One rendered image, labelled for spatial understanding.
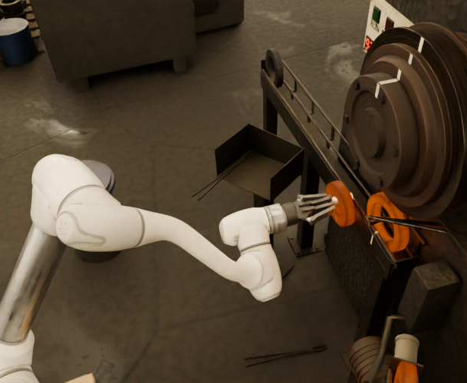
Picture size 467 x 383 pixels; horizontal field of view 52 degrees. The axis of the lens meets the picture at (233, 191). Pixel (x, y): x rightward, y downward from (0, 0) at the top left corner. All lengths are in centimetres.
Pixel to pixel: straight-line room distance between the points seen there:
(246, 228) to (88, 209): 56
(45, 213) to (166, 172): 164
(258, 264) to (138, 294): 96
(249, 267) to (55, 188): 59
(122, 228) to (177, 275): 121
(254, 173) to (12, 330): 98
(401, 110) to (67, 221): 76
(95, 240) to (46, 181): 21
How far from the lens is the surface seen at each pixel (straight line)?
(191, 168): 280
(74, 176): 118
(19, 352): 151
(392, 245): 149
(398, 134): 109
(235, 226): 148
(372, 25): 161
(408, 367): 123
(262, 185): 179
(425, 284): 134
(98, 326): 224
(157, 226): 120
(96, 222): 108
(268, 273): 145
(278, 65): 224
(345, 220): 157
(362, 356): 151
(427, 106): 110
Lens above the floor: 184
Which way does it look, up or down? 45 degrees down
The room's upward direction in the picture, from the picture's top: 4 degrees counter-clockwise
